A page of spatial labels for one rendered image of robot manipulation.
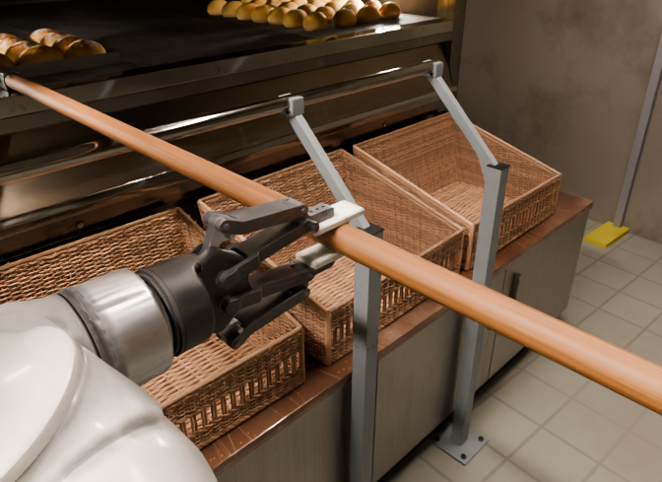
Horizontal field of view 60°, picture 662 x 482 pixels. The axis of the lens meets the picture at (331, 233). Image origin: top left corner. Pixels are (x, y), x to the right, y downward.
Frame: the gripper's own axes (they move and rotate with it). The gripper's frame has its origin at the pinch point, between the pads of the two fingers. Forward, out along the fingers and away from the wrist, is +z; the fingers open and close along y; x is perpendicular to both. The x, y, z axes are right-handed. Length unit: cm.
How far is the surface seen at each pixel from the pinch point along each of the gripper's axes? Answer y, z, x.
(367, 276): 33, 37, -27
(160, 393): 61, 4, -55
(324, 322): 49, 36, -38
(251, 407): 59, 14, -37
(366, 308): 41, 37, -27
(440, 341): 74, 76, -33
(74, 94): 3, 10, -87
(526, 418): 119, 113, -19
